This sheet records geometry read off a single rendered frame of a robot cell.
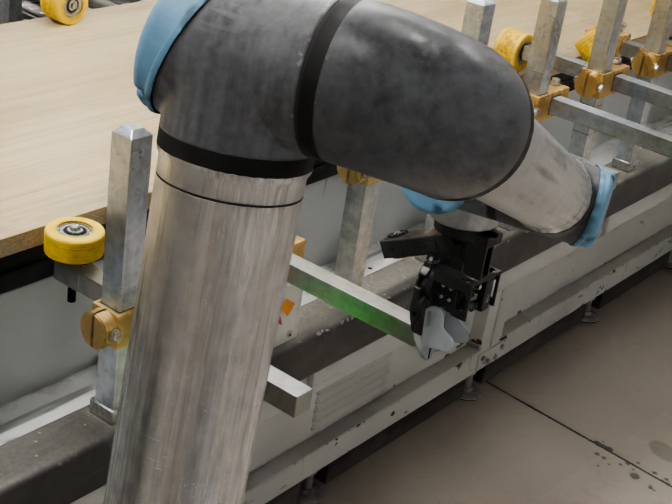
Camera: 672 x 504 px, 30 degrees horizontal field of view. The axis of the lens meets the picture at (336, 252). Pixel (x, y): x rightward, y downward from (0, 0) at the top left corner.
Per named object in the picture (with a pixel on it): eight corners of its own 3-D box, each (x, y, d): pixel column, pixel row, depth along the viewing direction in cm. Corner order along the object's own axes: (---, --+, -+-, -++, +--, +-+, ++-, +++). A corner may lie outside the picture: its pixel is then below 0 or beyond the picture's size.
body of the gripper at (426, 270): (462, 327, 158) (479, 242, 153) (407, 301, 163) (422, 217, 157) (494, 309, 164) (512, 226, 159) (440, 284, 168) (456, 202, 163)
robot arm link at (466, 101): (521, 21, 77) (629, 167, 141) (339, -25, 81) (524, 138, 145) (463, 200, 78) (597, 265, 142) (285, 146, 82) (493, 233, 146)
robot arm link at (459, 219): (419, 182, 155) (462, 165, 162) (413, 217, 158) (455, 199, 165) (479, 207, 151) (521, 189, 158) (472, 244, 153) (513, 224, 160)
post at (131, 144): (128, 457, 170) (153, 127, 149) (108, 467, 168) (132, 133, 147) (110, 445, 172) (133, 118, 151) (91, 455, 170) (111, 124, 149)
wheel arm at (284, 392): (310, 414, 152) (314, 384, 150) (292, 425, 149) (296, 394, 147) (72, 276, 174) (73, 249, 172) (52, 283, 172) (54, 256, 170)
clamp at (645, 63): (679, 70, 273) (685, 48, 270) (652, 80, 263) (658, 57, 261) (653, 62, 276) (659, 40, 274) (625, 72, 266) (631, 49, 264)
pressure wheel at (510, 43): (509, 63, 258) (523, 76, 265) (526, 28, 258) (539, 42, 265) (485, 55, 261) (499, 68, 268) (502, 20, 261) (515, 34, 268)
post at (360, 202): (358, 310, 205) (405, 25, 184) (345, 316, 202) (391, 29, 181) (341, 301, 207) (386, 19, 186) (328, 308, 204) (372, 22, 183)
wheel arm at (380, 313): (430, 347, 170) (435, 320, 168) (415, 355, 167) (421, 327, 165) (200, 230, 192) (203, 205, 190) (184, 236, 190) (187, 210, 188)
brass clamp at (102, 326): (184, 325, 167) (187, 291, 165) (107, 358, 157) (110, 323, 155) (152, 306, 170) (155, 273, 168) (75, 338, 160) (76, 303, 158)
